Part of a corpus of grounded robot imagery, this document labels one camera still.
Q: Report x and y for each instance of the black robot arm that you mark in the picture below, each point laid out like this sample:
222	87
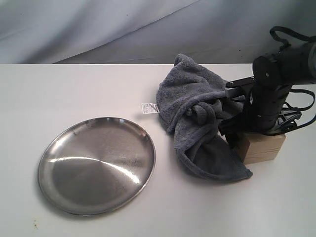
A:
293	64

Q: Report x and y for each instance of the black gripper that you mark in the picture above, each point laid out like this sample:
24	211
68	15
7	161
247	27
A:
262	113

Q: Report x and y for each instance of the white printed paper label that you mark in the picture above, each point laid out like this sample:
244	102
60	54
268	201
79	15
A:
149	108

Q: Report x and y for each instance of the grey fleece towel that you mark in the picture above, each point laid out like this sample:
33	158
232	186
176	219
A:
192	102

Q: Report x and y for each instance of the white backdrop sheet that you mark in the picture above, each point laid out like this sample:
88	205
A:
146	31

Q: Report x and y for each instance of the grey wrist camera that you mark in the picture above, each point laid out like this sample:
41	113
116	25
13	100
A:
240	87

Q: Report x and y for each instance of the round stainless steel plate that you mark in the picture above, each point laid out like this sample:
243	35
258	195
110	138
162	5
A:
96	166

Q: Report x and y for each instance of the light wooden cube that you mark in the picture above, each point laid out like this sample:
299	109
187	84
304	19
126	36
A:
255	148

